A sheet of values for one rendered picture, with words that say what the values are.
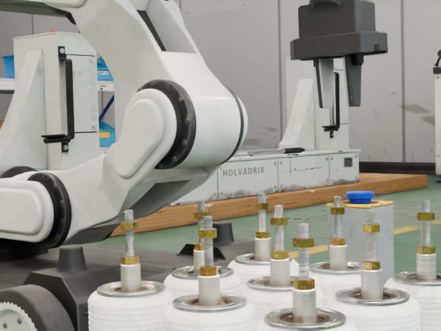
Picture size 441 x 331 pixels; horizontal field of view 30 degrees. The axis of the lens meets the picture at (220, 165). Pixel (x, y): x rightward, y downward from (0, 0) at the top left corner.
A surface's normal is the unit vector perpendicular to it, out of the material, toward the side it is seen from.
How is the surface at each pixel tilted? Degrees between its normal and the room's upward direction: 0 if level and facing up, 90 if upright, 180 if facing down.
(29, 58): 69
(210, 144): 117
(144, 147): 90
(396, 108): 90
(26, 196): 90
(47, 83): 90
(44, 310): 43
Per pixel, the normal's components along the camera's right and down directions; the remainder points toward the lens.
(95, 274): 0.51, -0.69
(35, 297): 0.26, -0.90
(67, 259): -0.12, -0.11
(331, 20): -0.60, 0.07
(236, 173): 0.75, 0.02
